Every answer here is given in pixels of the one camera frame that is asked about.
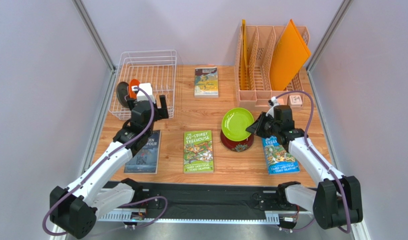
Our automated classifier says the blue 26-Storey Treehouse book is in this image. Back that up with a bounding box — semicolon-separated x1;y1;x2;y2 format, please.
261;136;300;175

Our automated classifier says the orange plate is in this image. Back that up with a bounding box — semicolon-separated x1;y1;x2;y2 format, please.
128;78;140;99

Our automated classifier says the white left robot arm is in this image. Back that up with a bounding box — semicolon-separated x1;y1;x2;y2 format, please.
42;94;169;239

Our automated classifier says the aluminium frame rail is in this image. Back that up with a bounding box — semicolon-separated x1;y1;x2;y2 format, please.
97;199;310;229

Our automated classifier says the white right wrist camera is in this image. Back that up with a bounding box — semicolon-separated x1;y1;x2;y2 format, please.
266;96;279;118

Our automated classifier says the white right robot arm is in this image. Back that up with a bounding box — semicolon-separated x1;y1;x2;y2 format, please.
246;105;363;233

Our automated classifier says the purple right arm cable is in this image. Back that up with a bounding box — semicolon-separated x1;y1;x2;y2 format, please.
272;90;352;234

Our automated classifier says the white wire dish rack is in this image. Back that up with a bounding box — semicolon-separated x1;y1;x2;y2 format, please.
109;49;177;120

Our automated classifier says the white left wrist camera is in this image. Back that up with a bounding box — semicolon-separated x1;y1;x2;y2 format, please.
135;83;156;104

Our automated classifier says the green plate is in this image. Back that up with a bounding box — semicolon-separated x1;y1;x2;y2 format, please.
221;107;254;142

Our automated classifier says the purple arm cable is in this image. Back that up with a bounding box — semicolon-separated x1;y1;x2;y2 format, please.
42;87;169;237
272;90;352;234

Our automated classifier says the yellow illustrated paperback book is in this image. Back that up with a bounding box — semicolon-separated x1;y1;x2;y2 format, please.
194;66;219;98

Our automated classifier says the orange folder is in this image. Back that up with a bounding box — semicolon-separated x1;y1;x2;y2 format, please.
269;19;311;91

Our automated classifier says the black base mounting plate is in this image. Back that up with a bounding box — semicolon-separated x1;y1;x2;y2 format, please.
133;182;297;210

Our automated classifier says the thin yellow folder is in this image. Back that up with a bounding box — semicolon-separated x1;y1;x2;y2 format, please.
240;19;248;91

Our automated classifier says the dark teal plate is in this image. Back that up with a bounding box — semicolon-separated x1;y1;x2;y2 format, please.
116;81;129;108

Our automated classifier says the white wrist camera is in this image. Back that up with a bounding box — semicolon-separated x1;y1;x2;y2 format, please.
266;96;279;118
135;83;156;104

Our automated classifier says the Nineteen Eighty-Four book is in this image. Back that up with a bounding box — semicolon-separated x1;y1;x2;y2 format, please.
124;130;161;174

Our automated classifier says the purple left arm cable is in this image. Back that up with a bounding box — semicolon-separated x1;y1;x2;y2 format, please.
42;87;169;237

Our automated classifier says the dark red floral plate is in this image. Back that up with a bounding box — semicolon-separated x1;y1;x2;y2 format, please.
220;130;254;152

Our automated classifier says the green 65-Storey Treehouse book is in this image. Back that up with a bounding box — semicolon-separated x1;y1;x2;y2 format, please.
183;130;214;174

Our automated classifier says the pink plastic file organizer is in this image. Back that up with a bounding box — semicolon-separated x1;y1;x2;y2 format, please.
234;25;309;112

